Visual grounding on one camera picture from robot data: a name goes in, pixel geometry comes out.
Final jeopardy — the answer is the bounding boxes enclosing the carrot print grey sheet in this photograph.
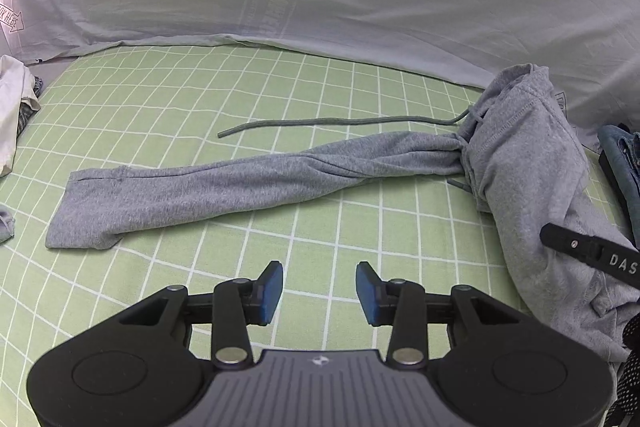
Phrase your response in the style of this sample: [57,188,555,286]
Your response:
[0,0,640,152]

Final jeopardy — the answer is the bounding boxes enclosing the grey striped cloth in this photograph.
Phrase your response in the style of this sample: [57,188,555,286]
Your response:
[16,77,46,140]

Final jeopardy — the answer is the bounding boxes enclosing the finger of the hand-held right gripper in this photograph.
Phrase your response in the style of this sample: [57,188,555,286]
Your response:
[540,222,603,265]

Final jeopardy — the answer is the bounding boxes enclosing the green checked bed sheet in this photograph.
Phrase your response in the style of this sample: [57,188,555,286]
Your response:
[0,41,640,427]

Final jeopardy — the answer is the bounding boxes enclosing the white shirt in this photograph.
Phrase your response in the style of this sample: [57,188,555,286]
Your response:
[0,54,41,178]

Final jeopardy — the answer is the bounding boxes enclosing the grey hoodie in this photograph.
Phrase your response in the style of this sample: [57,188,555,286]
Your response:
[45,63,640,363]

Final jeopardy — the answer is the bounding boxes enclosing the blue jeans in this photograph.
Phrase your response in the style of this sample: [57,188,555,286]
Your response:
[597,123,640,253]

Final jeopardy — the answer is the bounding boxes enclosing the crumpled grey garment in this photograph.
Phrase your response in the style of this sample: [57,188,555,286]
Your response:
[0,204,16,245]

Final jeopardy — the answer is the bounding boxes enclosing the black braided cable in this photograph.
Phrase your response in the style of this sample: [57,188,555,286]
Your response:
[612,322,640,427]

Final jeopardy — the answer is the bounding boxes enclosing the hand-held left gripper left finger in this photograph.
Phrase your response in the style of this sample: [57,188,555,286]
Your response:
[117,261,284,367]

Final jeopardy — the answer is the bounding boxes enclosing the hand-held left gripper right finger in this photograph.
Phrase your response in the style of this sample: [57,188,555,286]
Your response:
[355,261,521,367]

